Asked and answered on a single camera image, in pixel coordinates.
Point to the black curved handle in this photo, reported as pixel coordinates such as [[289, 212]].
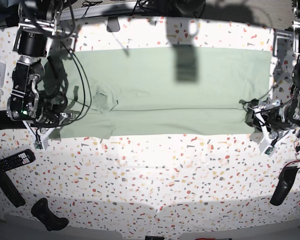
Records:
[[41, 211], [286, 180]]

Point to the terrazzo patterned table cloth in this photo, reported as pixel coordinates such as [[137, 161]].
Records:
[[165, 184]]

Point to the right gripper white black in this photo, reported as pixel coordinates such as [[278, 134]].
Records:
[[41, 128]]

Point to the red handled screwdriver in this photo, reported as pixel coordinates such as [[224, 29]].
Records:
[[210, 238]]

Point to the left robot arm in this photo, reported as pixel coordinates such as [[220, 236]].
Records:
[[293, 102]]

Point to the grey camera mount base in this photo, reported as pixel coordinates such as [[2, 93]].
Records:
[[113, 25]]

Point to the green T-shirt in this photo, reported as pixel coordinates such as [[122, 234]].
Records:
[[156, 91]]

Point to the black cylinder tube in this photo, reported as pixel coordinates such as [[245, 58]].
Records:
[[7, 124]]

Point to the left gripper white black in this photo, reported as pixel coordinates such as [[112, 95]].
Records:
[[271, 119]]

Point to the black TV remote control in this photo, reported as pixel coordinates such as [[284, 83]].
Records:
[[17, 160]]

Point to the black curved handle right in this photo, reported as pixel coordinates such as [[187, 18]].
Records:
[[286, 180]]

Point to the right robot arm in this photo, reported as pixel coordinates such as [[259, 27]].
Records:
[[39, 26]]

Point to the black curved handle left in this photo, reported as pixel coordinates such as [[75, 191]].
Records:
[[41, 211]]

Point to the long black bar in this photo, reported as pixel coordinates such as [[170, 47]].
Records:
[[10, 191]]

